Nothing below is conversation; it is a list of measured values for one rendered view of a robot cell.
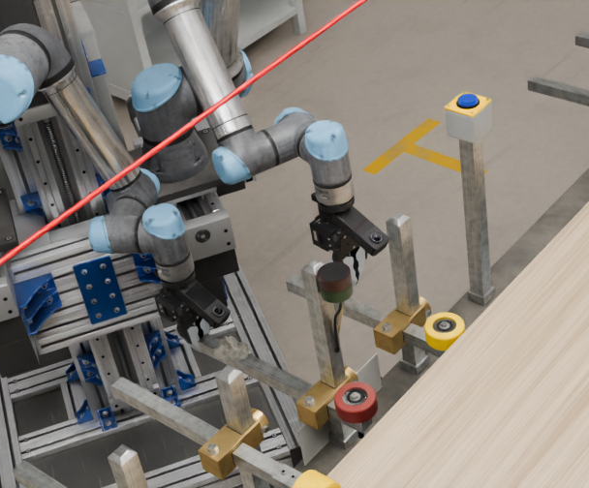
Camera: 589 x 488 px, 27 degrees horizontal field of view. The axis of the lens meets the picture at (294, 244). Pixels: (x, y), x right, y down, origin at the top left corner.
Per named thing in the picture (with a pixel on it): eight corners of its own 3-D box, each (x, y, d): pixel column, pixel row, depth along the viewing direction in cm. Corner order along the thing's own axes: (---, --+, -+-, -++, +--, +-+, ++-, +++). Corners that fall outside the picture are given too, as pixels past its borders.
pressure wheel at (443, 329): (433, 382, 244) (429, 340, 237) (424, 355, 251) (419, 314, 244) (472, 374, 244) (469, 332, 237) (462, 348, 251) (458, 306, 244)
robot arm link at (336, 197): (360, 174, 230) (330, 196, 226) (363, 194, 233) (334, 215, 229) (331, 163, 235) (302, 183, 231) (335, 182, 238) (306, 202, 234)
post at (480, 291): (467, 299, 277) (454, 134, 249) (479, 287, 279) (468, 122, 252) (483, 306, 274) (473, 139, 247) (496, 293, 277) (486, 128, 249)
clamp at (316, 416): (298, 420, 238) (294, 403, 235) (340, 379, 245) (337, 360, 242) (321, 432, 235) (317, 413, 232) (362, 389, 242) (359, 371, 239)
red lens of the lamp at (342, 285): (312, 286, 219) (310, 276, 218) (332, 267, 222) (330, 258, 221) (337, 296, 216) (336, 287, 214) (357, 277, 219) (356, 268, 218)
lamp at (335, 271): (325, 361, 231) (310, 275, 218) (344, 344, 234) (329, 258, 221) (350, 373, 228) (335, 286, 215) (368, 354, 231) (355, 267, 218)
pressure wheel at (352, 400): (332, 441, 236) (325, 399, 229) (357, 415, 240) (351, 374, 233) (365, 457, 231) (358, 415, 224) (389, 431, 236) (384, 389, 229)
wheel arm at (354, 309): (287, 294, 269) (284, 280, 266) (296, 286, 271) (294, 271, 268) (450, 366, 244) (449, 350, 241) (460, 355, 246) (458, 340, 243)
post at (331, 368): (332, 444, 250) (299, 265, 220) (343, 434, 252) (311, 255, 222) (346, 451, 248) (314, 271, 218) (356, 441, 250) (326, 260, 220)
